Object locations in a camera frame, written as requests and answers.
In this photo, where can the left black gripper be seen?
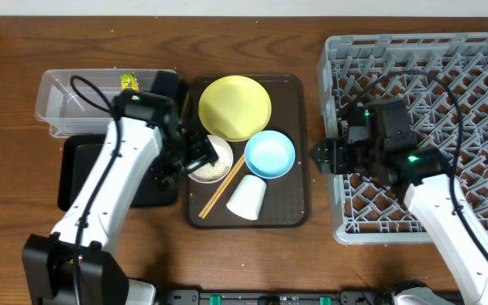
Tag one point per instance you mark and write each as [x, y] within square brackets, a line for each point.
[204, 154]

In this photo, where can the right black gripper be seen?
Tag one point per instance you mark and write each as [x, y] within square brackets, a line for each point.
[334, 157]

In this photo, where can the white plastic cup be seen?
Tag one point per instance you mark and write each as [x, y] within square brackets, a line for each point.
[247, 199]

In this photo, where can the green yellow snack wrapper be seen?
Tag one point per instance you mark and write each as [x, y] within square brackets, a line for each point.
[129, 81]

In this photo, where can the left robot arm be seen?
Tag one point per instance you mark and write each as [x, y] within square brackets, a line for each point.
[76, 263]

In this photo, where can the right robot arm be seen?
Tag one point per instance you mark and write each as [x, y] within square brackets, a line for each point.
[423, 178]

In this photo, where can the grey plastic dishwasher rack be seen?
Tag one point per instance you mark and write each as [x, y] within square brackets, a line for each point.
[443, 79]

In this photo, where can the white bowl with rice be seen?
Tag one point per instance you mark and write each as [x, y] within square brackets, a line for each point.
[210, 173]

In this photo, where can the wooden chopstick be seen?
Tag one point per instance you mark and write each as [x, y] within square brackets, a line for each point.
[218, 190]
[223, 191]

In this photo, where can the yellow round plate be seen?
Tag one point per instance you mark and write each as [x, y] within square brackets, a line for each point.
[235, 108]

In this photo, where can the dark brown serving tray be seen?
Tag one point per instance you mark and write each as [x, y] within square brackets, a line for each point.
[287, 199]

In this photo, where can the light blue bowl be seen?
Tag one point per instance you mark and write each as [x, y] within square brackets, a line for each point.
[270, 154]

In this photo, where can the black plastic bin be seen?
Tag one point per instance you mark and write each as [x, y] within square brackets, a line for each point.
[79, 155]

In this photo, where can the clear plastic bin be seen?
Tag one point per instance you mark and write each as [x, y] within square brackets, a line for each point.
[73, 108]

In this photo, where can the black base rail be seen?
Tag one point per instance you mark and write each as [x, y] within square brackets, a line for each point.
[194, 297]

